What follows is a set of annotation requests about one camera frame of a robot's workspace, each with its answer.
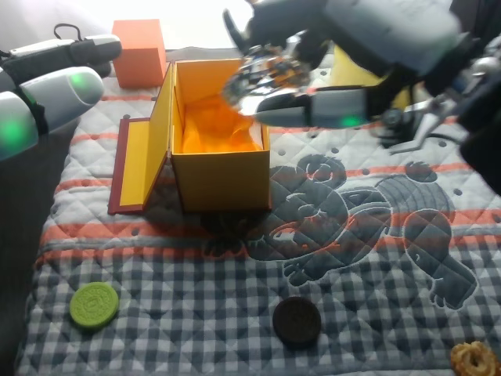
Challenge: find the shiny silver object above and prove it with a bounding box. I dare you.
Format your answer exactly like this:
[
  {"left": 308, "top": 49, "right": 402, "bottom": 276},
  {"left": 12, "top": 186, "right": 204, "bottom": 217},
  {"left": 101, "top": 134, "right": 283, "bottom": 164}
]
[{"left": 221, "top": 44, "right": 315, "bottom": 115}]

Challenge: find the green sandwich cookie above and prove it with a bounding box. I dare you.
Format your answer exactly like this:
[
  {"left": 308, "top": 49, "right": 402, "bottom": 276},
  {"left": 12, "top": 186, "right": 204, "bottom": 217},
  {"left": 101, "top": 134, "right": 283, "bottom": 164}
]
[{"left": 69, "top": 282, "right": 120, "bottom": 334}]

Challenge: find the grey quilt with printed bear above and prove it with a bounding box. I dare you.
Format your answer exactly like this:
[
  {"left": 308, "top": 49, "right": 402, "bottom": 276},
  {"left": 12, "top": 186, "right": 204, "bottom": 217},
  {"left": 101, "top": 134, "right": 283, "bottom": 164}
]
[{"left": 14, "top": 46, "right": 501, "bottom": 376}]

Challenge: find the orange block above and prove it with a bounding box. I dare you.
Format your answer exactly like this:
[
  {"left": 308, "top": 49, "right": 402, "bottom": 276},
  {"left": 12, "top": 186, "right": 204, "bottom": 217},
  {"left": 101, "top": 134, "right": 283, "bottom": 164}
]
[{"left": 111, "top": 18, "right": 168, "bottom": 89}]

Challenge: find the black cable loop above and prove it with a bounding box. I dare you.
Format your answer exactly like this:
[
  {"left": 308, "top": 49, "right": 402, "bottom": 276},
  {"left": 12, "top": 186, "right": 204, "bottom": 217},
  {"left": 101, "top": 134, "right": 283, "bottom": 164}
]
[{"left": 52, "top": 23, "right": 86, "bottom": 42}]

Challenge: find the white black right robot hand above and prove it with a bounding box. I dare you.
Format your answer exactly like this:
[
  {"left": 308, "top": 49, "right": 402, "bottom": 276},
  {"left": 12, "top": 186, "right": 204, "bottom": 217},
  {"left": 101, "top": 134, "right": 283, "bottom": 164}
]
[{"left": 222, "top": 0, "right": 462, "bottom": 129}]

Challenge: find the brown sandwich cookie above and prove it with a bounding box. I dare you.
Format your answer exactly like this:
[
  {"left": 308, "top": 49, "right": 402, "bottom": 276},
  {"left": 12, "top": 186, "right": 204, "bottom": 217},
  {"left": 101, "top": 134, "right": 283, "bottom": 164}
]
[{"left": 271, "top": 296, "right": 323, "bottom": 348}]

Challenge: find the yellow ring biscuit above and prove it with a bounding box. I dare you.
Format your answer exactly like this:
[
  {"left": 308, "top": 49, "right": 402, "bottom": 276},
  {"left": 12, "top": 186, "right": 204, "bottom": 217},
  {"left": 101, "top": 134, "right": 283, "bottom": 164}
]
[{"left": 449, "top": 340, "right": 501, "bottom": 376}]

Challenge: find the yellow box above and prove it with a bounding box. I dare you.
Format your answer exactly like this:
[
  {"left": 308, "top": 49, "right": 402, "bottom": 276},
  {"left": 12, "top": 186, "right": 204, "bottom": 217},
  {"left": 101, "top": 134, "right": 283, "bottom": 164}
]
[{"left": 107, "top": 57, "right": 273, "bottom": 217}]

